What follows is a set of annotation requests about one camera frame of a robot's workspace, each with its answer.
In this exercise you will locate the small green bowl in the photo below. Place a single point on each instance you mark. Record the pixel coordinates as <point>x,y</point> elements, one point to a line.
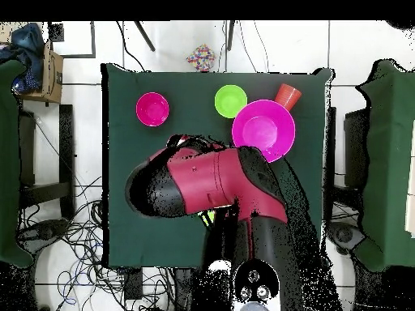
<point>231,101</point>

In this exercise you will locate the large green bowl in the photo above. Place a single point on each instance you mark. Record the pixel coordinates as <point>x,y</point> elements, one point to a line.
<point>210,216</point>

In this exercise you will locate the large pink bowl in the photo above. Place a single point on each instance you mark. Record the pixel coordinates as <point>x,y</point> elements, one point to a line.
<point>264,126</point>

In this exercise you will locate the red-orange cup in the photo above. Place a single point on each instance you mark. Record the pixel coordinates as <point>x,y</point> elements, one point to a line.
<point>288,95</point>

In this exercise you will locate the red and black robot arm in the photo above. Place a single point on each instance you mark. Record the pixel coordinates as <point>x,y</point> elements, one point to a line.
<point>207,181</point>

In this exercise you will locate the small pink bowl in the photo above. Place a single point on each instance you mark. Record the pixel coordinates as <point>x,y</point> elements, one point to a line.
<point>152,109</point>

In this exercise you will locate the colourful patterned box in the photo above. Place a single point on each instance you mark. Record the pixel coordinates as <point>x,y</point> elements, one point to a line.
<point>201,58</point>

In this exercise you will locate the dark green table cloth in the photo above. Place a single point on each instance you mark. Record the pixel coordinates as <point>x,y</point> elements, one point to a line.
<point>146,243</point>

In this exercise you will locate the black tripod leg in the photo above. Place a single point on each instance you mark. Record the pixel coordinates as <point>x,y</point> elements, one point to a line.
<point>145,36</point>
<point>230,35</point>

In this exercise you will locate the brown cardboard box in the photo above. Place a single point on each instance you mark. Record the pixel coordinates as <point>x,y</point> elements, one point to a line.
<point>53,81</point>

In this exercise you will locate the black power strip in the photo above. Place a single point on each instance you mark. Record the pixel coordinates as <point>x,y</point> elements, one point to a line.
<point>133,285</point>

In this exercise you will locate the green cloth covered side table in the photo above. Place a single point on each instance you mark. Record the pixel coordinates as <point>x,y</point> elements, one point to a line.
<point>389,162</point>
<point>8,162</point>

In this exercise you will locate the blue cloth bundle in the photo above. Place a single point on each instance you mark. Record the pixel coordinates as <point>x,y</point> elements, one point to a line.
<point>27,42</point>

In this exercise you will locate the black metal frame stand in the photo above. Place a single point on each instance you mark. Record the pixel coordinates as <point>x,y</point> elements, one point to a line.
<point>356,149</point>
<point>66,162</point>

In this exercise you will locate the thin black square frame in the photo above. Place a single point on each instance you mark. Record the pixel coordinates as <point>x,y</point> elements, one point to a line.
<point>77,56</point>

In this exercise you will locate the black pedestal leg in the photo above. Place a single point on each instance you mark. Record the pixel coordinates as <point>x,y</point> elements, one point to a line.
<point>42,231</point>
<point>347,235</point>

